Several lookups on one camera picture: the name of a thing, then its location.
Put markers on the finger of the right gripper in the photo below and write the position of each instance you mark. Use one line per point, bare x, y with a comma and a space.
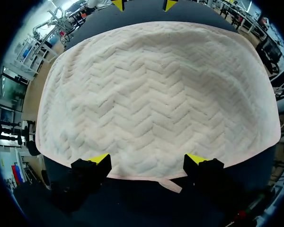
119, 4
168, 4

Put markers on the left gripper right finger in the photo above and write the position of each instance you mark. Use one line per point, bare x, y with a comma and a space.
208, 175

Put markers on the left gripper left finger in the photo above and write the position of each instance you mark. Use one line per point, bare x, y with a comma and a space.
85, 175

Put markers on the cream quilted towel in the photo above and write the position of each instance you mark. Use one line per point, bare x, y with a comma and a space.
156, 99

